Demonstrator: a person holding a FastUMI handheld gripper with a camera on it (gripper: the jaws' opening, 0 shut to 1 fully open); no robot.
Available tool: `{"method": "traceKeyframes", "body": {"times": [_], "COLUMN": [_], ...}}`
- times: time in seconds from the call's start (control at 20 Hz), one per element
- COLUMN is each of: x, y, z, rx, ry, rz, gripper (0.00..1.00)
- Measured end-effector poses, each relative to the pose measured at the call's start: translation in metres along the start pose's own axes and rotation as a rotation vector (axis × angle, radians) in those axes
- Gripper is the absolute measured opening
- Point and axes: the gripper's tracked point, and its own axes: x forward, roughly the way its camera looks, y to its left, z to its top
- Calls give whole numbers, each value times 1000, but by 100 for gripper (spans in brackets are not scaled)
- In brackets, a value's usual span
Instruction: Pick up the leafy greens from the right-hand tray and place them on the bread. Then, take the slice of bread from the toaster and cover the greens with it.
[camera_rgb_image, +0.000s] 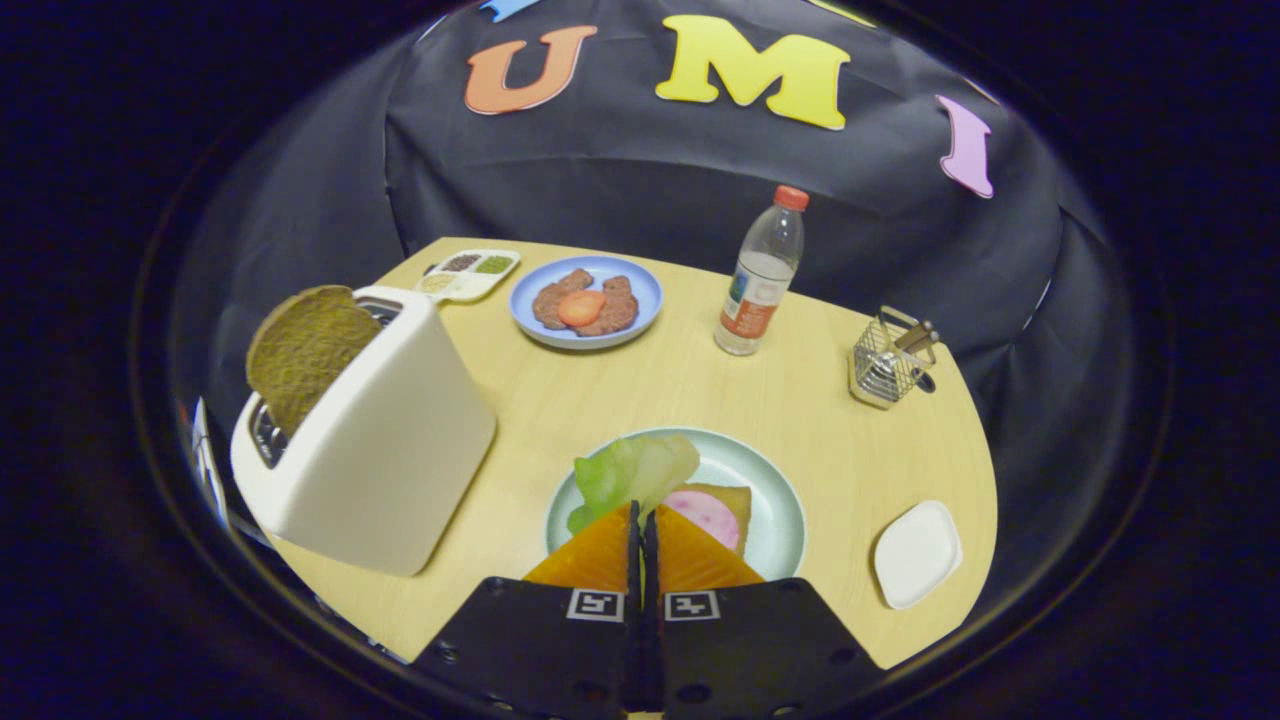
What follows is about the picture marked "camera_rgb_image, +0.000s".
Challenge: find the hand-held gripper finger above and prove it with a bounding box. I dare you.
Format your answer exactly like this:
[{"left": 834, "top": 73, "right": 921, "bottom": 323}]
[
  {"left": 410, "top": 500, "right": 641, "bottom": 720},
  {"left": 645, "top": 505, "right": 891, "bottom": 720}
]

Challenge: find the green lettuce leaf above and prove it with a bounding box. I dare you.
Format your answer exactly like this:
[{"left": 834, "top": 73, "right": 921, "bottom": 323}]
[{"left": 566, "top": 433, "right": 701, "bottom": 537}]

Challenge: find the dark brown toast slice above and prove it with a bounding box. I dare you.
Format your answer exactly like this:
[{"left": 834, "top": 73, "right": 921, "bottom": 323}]
[{"left": 246, "top": 285, "right": 384, "bottom": 438}]

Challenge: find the pink ham slice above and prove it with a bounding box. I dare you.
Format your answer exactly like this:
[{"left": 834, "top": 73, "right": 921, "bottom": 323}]
[{"left": 662, "top": 489, "right": 741, "bottom": 553}]

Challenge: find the light green plate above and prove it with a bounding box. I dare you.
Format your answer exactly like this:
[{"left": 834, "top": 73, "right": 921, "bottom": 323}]
[{"left": 545, "top": 427, "right": 807, "bottom": 582}]

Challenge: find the brown meat patty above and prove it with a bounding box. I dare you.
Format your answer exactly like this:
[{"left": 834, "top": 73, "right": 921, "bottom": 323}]
[
  {"left": 580, "top": 276, "right": 641, "bottom": 338},
  {"left": 531, "top": 267, "right": 596, "bottom": 332}
]

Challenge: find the orange tomato slice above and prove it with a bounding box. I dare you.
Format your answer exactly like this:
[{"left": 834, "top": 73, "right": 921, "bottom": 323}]
[{"left": 556, "top": 289, "right": 608, "bottom": 330}]

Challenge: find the white square dish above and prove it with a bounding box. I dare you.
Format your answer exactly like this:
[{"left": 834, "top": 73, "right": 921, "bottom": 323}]
[{"left": 873, "top": 500, "right": 964, "bottom": 611}]

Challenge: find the white toaster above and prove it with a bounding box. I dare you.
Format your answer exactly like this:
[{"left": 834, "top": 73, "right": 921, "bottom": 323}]
[{"left": 230, "top": 286, "right": 498, "bottom": 578}]

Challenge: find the blue plate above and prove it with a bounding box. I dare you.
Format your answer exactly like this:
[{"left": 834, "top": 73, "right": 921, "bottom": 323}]
[{"left": 508, "top": 255, "right": 664, "bottom": 351}]

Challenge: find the clear plastic bottle red cap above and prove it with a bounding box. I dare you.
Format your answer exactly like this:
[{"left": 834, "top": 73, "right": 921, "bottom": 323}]
[{"left": 713, "top": 185, "right": 811, "bottom": 357}]

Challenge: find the white compartment seasoning tray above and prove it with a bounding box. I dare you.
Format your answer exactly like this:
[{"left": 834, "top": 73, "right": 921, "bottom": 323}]
[{"left": 418, "top": 248, "right": 522, "bottom": 304}]

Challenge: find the black backdrop cloth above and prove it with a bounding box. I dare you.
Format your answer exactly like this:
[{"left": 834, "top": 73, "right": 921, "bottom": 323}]
[{"left": 170, "top": 0, "right": 1136, "bottom": 621}]

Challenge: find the white flat object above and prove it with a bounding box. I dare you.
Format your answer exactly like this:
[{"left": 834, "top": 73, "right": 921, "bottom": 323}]
[{"left": 188, "top": 398, "right": 236, "bottom": 531}]

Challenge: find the metal wire utensil holder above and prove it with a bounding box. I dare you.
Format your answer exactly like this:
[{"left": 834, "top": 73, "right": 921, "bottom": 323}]
[{"left": 848, "top": 306, "right": 941, "bottom": 411}]

